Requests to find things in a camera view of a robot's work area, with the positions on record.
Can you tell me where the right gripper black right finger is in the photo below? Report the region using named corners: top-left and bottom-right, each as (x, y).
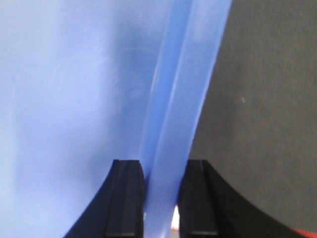
top-left (177, 160), bottom-right (302, 238)

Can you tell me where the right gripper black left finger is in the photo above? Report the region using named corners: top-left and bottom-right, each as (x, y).
top-left (65, 160), bottom-right (145, 238)

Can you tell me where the blue plastic tray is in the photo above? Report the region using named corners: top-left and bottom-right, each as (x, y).
top-left (0, 0), bottom-right (232, 238)

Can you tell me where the black textured table mat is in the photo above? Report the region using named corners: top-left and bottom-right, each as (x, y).
top-left (191, 0), bottom-right (317, 232)

